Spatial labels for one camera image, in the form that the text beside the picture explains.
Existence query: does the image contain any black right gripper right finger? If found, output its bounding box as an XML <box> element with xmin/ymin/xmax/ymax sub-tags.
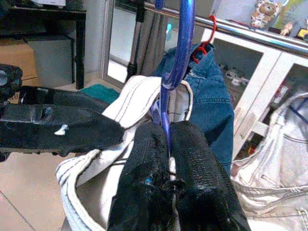
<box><xmin>170</xmin><ymin>121</ymin><xmax>252</xmax><ymax>231</ymax></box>

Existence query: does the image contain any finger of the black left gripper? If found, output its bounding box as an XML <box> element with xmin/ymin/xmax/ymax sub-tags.
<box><xmin>20</xmin><ymin>85</ymin><xmax>114</xmax><ymax>114</ymax></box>
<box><xmin>0</xmin><ymin>104</ymin><xmax>126</xmax><ymax>156</ymax></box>

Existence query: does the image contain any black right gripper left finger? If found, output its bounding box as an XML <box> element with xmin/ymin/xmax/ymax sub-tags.
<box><xmin>107</xmin><ymin>122</ymin><xmax>179</xmax><ymax>231</ymax></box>

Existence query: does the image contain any white garment with blue stitching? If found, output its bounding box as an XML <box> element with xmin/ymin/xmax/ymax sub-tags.
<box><xmin>55</xmin><ymin>75</ymin><xmax>194</xmax><ymax>231</ymax></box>

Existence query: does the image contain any blue wire clothes hanger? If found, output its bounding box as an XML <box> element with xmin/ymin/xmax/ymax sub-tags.
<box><xmin>149</xmin><ymin>0</ymin><xmax>195</xmax><ymax>158</ymax></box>

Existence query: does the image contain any brown cardboard box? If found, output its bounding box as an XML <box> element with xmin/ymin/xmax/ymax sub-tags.
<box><xmin>0</xmin><ymin>39</ymin><xmax>39</xmax><ymax>81</ymax></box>

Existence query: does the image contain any teal floor mat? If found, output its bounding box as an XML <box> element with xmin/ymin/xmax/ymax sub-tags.
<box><xmin>79</xmin><ymin>83</ymin><xmax>121</xmax><ymax>105</ymax></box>

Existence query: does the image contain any grey storage box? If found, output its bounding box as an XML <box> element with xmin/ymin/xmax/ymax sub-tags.
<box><xmin>26</xmin><ymin>36</ymin><xmax>76</xmax><ymax>85</ymax></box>

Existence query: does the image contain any black table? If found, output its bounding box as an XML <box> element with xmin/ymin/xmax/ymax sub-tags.
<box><xmin>0</xmin><ymin>6</ymin><xmax>87</xmax><ymax>90</ymax></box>

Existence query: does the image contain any blue denim jacket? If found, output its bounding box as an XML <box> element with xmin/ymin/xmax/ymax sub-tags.
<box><xmin>153</xmin><ymin>43</ymin><xmax>235</xmax><ymax>174</ymax></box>

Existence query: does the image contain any pale denim jacket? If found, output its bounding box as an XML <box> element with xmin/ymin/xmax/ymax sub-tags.
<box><xmin>231</xmin><ymin>92</ymin><xmax>308</xmax><ymax>231</ymax></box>

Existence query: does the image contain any white framed glass door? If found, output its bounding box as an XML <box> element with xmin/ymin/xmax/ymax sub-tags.
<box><xmin>100</xmin><ymin>0</ymin><xmax>174</xmax><ymax>89</ymax></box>

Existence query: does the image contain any white glass door cabinet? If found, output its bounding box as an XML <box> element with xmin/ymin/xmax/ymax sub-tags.
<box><xmin>201</xmin><ymin>26</ymin><xmax>308</xmax><ymax>159</ymax></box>

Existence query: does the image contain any small figurine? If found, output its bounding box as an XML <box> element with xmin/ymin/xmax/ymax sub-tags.
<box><xmin>280</xmin><ymin>21</ymin><xmax>294</xmax><ymax>37</ymax></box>

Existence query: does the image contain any plush animal toy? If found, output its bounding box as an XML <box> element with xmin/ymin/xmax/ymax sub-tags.
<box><xmin>250</xmin><ymin>0</ymin><xmax>282</xmax><ymax>29</ymax></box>

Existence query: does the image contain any metal rack upright post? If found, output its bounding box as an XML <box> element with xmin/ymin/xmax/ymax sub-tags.
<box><xmin>125</xmin><ymin>0</ymin><xmax>146</xmax><ymax>82</ymax></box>

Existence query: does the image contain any red wire clothes hanger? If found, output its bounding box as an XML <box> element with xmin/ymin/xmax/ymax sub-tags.
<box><xmin>191</xmin><ymin>15</ymin><xmax>218</xmax><ymax>64</ymax></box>

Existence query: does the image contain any steel clothes rail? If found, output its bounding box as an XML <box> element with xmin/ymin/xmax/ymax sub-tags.
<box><xmin>144</xmin><ymin>2</ymin><xmax>308</xmax><ymax>57</ymax></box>

